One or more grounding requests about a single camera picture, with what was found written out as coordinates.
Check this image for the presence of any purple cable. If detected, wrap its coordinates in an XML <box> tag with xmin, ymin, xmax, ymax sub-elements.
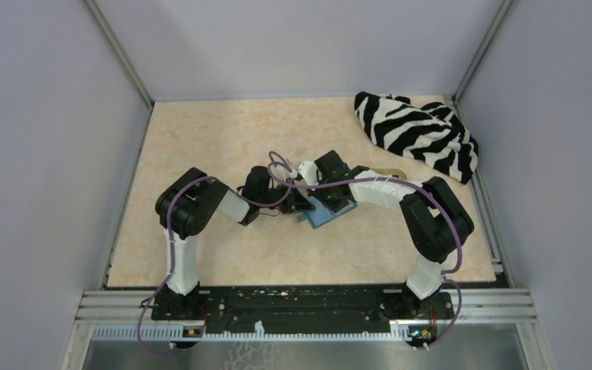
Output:
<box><xmin>137</xmin><ymin>150</ymin><xmax>297</xmax><ymax>358</ymax></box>
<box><xmin>267</xmin><ymin>150</ymin><xmax>465</xmax><ymax>351</ymax></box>

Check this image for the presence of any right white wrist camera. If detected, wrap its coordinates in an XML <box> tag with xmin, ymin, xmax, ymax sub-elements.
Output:
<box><xmin>298</xmin><ymin>160</ymin><xmax>319</xmax><ymax>186</ymax></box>

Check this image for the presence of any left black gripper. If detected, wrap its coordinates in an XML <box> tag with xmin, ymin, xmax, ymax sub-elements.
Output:
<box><xmin>257</xmin><ymin>177</ymin><xmax>315</xmax><ymax>214</ymax></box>

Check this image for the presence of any white slotted cable duct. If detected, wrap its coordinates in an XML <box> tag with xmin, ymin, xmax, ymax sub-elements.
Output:
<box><xmin>92</xmin><ymin>324</ymin><xmax>412</xmax><ymax>342</ymax></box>

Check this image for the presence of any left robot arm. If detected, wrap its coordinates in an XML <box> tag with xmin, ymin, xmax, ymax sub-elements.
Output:
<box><xmin>155</xmin><ymin>166</ymin><xmax>315</xmax><ymax>319</ymax></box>

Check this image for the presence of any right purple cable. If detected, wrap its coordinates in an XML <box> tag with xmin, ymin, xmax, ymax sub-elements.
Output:
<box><xmin>267</xmin><ymin>150</ymin><xmax>465</xmax><ymax>351</ymax></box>

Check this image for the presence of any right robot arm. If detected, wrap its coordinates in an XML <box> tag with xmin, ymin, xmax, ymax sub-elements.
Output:
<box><xmin>298</xmin><ymin>150</ymin><xmax>475</xmax><ymax>318</ymax></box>

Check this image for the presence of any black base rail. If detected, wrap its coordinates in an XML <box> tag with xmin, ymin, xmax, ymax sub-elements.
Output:
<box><xmin>147</xmin><ymin>284</ymin><xmax>455</xmax><ymax>335</ymax></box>

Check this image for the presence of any zebra striped cloth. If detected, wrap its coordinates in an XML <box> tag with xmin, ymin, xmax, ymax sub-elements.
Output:
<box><xmin>354</xmin><ymin>91</ymin><xmax>479</xmax><ymax>184</ymax></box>

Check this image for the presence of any blue leather card holder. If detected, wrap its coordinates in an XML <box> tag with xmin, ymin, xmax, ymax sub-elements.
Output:
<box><xmin>296</xmin><ymin>197</ymin><xmax>357</xmax><ymax>229</ymax></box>

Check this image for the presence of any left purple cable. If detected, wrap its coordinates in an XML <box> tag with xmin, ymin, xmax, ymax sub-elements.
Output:
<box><xmin>137</xmin><ymin>150</ymin><xmax>297</xmax><ymax>358</ymax></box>

